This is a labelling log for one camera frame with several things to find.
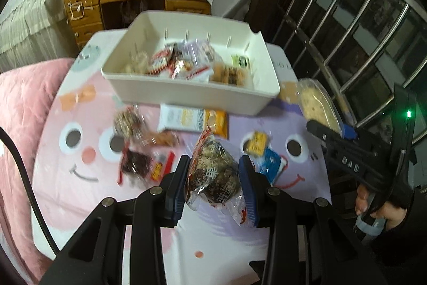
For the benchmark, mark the dark nut cluster packet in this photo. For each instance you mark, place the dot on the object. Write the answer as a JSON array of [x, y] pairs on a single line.
[[213, 176]]

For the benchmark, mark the blue yellow snack packet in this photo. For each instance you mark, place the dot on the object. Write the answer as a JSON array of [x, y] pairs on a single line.
[[266, 161]]

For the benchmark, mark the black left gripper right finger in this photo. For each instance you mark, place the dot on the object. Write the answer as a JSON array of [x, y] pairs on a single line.
[[310, 244]]

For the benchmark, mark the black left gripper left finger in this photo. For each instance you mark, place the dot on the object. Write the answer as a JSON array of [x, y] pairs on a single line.
[[94, 253]]

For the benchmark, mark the pink quilted blanket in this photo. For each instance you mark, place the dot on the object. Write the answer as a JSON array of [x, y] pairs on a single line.
[[27, 94]]

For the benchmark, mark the red white snack packet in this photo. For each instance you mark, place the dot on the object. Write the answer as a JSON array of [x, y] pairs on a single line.
[[186, 70]]

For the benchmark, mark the round cracker clear pack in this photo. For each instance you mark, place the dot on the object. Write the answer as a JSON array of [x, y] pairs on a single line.
[[316, 104]]

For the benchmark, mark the white orange snack box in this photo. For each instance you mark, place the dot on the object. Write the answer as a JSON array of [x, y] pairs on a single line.
[[187, 119]]

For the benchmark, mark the yellow-green candy packet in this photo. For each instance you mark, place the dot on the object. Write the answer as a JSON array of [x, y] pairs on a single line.
[[240, 61]]

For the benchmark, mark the clear bag pale puffs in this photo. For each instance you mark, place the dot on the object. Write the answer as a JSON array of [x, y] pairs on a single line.
[[137, 64]]

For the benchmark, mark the white bed skirt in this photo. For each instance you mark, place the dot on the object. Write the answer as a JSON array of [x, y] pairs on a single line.
[[33, 31]]

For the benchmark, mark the yellow puffs clear bag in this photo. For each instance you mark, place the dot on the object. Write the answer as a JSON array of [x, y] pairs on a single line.
[[230, 75]]

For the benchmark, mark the person's right hand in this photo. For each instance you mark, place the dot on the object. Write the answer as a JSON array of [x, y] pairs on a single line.
[[380, 208]]

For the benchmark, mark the barcode red-edged snack packet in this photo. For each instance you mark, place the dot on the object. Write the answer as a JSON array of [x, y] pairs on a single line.
[[200, 52]]

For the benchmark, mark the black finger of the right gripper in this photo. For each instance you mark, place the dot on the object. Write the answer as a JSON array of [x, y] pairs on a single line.
[[333, 141]]

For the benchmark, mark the brown chocolate snack packet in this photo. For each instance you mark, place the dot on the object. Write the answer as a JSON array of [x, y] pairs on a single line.
[[161, 60]]

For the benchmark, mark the metal window grille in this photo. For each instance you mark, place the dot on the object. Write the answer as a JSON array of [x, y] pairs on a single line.
[[359, 50]]

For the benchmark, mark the granola cluster clear packet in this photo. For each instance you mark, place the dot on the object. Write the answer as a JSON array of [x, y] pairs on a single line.
[[130, 123]]

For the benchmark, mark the white plastic storage bin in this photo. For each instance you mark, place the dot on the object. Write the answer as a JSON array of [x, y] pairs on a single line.
[[151, 31]]

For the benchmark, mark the brown date clear packet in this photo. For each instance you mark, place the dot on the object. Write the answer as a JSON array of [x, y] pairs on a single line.
[[161, 139]]

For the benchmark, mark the dark brown cake packet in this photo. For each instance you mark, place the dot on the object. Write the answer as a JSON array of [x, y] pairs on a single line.
[[147, 166]]

